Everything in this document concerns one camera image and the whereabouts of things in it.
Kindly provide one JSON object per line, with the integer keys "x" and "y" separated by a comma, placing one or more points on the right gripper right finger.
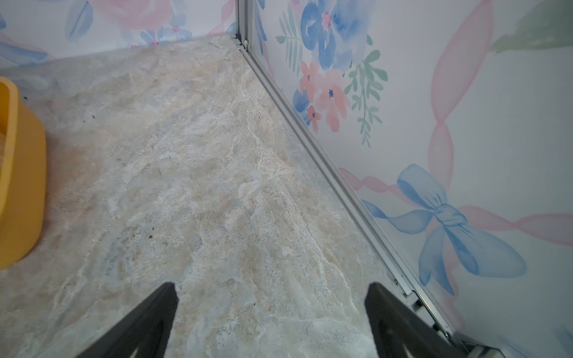
{"x": 398, "y": 332}

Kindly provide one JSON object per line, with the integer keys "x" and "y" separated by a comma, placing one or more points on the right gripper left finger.
{"x": 144, "y": 332}

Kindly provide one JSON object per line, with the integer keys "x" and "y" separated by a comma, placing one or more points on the yellow plastic storage box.
{"x": 23, "y": 176}

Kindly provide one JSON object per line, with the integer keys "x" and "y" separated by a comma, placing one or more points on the right corner aluminium post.
{"x": 244, "y": 22}

